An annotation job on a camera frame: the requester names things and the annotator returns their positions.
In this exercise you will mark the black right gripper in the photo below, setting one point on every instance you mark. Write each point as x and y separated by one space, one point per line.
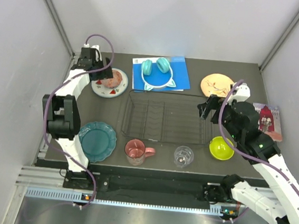
213 103

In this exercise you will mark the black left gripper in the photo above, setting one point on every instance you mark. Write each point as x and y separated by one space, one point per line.
104 74

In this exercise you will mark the patterned blue red bowl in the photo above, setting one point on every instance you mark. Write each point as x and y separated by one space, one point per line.
112 82

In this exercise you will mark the white watermelon pattern plate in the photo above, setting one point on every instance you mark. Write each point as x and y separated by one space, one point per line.
104 92

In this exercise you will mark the lime green bowl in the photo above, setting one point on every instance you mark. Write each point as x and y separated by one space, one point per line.
220 150

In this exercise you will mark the black wire dish rack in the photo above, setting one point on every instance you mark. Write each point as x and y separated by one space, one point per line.
166 117

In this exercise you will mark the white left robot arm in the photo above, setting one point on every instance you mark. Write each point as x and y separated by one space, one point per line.
61 117

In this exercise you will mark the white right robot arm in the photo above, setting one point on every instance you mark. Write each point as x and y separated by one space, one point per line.
240 119

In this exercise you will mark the orange floral plate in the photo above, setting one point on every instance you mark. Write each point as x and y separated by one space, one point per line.
216 84

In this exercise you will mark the blue folder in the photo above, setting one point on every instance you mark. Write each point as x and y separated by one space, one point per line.
179 68

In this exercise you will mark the clear drinking glass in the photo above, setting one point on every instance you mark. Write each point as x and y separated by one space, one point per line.
183 156

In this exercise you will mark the teal cat ear headphones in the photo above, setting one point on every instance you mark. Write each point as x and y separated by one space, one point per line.
157 75

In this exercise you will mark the illustrated red castle book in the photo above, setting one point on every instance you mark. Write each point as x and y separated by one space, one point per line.
269 120

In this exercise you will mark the teal scalloped plate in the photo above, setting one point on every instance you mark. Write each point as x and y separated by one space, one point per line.
98 140

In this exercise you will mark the pink glass mug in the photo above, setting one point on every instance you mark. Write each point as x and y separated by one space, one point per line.
136 152

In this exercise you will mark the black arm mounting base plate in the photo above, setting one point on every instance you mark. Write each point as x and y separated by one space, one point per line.
197 190

